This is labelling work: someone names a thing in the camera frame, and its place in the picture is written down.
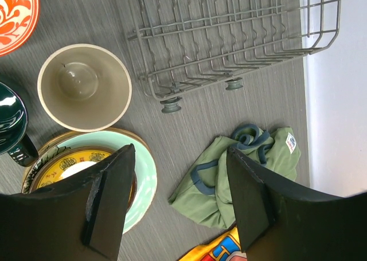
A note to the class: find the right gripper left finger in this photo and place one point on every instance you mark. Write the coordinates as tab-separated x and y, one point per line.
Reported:
78	218

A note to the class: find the green shirt with blue trim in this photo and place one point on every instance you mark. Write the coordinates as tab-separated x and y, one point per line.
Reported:
204	195

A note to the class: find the green flower plate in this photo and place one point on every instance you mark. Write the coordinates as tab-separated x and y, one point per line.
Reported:
72	152

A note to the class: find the dark green mug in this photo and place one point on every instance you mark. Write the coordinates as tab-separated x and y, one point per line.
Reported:
14	122

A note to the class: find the beige tumbler cup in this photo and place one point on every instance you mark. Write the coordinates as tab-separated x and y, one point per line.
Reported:
84	87

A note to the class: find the orange Mickey Mouse towel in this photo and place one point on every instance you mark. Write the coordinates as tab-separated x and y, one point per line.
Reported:
225	247

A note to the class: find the white orange patterned bowl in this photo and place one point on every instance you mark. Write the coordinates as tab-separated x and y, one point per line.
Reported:
18	21

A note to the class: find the yellow patterned small plate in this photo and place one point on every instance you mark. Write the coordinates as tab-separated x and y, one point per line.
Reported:
68	163

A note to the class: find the cream bird plate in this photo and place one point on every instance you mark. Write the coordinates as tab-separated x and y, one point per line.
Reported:
112	138

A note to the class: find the grey wire dish rack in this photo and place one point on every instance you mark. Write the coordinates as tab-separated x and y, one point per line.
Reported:
180	46

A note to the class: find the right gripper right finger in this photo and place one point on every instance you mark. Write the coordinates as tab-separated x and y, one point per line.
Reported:
278	219

